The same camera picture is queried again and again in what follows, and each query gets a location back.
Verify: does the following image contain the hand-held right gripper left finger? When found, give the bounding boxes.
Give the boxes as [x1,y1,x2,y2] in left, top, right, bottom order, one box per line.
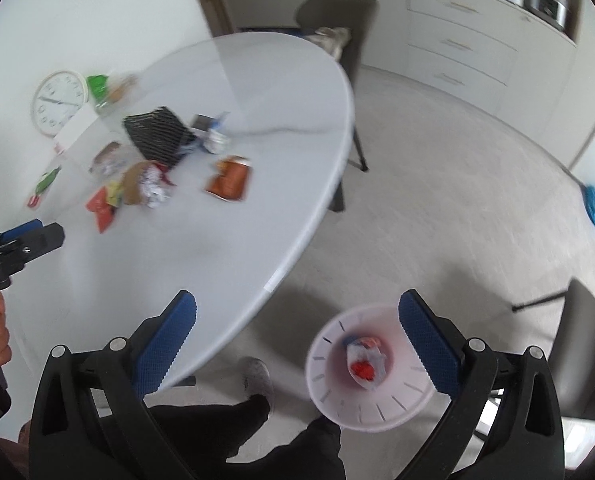
[27,290,228,480]

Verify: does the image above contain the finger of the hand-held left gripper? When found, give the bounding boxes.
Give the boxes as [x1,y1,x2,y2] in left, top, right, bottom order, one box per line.
[0,218,44,257]
[19,223,66,261]

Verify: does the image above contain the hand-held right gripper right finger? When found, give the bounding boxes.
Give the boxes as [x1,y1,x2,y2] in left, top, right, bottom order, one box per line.
[399,290,565,480]

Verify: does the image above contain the white red wrapper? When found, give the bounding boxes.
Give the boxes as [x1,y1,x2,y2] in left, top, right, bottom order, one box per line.
[345,335,388,393]

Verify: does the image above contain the red orange wrapper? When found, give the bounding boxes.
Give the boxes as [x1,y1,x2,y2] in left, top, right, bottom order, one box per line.
[86,185,123,233]

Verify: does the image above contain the white round waste bin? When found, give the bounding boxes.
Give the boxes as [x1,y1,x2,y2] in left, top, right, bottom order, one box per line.
[305,304,435,433]

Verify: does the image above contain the clear plastic bag brown contents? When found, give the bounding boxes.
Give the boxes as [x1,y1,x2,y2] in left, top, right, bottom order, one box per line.
[88,141,133,177]

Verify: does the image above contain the brown wrapper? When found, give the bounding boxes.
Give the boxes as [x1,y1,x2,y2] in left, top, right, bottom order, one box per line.
[121,161,153,207]

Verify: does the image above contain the silver foil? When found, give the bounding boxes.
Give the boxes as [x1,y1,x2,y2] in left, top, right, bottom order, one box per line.
[140,165,174,209]

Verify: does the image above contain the black mesh bag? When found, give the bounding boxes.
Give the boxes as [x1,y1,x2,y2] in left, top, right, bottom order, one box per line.
[122,106,198,170]

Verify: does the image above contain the orange snack packet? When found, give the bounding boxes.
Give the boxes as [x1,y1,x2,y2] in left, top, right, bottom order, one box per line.
[204,155,254,202]

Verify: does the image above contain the white blue wrapper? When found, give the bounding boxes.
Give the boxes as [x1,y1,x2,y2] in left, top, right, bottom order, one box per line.
[204,112,230,155]

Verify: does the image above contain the person's left leg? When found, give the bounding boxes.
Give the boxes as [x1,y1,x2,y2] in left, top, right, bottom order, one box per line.
[152,395,273,480]

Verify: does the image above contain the person's leg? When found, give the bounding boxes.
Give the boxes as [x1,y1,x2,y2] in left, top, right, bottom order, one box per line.
[152,395,273,480]
[227,417,348,480]

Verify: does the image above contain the grey shoe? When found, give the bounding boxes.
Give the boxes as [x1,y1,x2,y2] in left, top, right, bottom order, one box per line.
[240,356,274,413]

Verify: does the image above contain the white paper card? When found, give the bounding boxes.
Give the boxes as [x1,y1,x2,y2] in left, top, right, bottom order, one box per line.
[54,105,100,153]

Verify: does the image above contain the dark grey chair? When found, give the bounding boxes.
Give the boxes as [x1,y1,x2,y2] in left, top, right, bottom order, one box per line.
[296,0,381,213]
[512,277,595,441]

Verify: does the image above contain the person's right leg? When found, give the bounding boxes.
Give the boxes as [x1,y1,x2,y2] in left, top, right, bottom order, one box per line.
[227,417,348,480]

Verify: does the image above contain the green snack packet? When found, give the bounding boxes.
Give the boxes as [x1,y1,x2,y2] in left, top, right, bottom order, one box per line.
[87,75,110,108]

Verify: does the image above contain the clear bag with snack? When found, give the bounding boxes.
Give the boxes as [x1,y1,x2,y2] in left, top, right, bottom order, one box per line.
[104,74,140,103]

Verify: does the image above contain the white drawer cabinet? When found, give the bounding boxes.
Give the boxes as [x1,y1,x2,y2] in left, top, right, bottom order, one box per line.
[360,0,578,121]

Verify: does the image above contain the beige cloth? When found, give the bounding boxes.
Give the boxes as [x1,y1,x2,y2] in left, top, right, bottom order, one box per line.
[305,25,352,58]

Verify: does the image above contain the silver countertop appliance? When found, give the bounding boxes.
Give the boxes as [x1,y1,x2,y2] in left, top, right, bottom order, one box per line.
[527,0,571,28]

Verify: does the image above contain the white round wall clock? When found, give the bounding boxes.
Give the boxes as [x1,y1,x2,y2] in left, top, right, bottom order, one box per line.
[31,71,90,137]

